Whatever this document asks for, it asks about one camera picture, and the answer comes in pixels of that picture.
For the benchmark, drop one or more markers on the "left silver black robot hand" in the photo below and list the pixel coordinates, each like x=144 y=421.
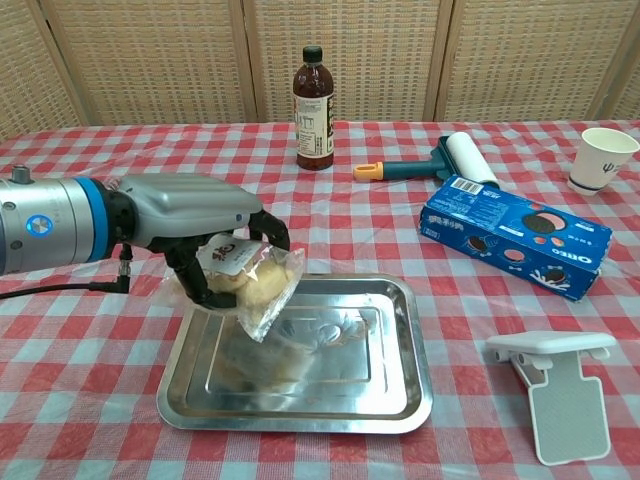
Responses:
x=195 y=212

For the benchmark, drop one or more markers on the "bread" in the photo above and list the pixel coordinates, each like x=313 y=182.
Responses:
x=252 y=277

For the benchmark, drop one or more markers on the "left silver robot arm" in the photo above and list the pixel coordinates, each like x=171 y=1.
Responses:
x=50 y=225

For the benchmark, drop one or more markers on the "rectangular metal tray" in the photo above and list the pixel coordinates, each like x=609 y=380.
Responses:
x=300 y=360

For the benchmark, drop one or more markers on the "dark brown sauce bottle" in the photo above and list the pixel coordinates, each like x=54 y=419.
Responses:
x=314 y=112

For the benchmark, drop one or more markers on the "woven bamboo folding screen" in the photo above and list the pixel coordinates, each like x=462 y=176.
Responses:
x=175 y=55

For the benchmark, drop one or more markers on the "red white checkered tablecloth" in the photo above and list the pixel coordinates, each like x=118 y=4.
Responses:
x=100 y=375

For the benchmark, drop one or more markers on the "teal lint roller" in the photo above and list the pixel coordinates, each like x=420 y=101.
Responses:
x=440 y=162

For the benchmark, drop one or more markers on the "blue Oreo cookie box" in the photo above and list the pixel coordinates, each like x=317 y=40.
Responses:
x=515 y=235

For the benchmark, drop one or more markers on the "white folding phone stand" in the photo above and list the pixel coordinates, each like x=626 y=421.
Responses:
x=560 y=390

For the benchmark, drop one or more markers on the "white paper cup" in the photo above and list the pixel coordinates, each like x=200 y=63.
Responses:
x=600 y=162

